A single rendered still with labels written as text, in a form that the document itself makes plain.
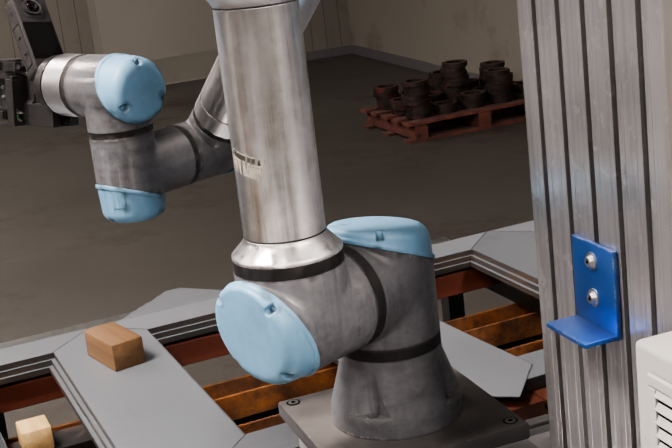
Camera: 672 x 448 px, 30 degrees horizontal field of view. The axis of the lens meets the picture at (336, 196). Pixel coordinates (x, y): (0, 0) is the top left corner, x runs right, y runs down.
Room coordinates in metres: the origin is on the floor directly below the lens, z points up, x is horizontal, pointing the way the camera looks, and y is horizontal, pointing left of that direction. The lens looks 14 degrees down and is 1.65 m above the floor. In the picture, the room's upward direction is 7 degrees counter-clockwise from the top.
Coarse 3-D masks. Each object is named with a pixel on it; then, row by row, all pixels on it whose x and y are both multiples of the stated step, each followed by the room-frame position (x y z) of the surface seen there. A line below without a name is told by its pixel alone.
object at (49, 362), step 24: (456, 264) 2.50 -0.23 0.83; (480, 264) 2.48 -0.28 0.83; (528, 288) 2.30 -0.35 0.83; (168, 336) 2.27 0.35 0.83; (192, 336) 2.28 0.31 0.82; (24, 360) 2.18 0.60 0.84; (48, 360) 2.19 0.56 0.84; (336, 360) 2.05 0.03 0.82; (0, 384) 2.14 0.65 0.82; (72, 384) 2.04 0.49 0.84; (528, 384) 1.82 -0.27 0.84; (72, 408) 1.99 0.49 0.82; (0, 432) 1.91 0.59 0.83; (96, 432) 1.85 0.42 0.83
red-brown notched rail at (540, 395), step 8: (536, 392) 1.82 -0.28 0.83; (544, 392) 1.81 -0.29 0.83; (504, 400) 1.80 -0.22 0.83; (512, 400) 1.80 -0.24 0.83; (520, 400) 1.79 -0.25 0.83; (528, 400) 1.79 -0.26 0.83; (536, 400) 1.79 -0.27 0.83; (544, 400) 1.79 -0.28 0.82; (512, 408) 1.77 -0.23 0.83; (520, 408) 1.77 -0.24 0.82; (528, 408) 1.77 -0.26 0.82; (536, 408) 1.78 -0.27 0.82; (544, 408) 1.78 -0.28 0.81; (520, 416) 1.77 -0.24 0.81; (528, 416) 1.77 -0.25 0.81; (536, 416) 1.78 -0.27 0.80
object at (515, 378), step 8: (520, 368) 1.87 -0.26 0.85; (528, 368) 1.86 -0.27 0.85; (496, 376) 1.85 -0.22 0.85; (504, 376) 1.84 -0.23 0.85; (512, 376) 1.84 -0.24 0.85; (520, 376) 1.84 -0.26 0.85; (480, 384) 1.82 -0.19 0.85; (488, 384) 1.82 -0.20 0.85; (496, 384) 1.82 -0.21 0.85; (504, 384) 1.81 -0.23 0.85; (512, 384) 1.81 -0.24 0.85; (520, 384) 1.81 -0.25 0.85; (488, 392) 1.79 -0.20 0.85; (496, 392) 1.79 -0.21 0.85
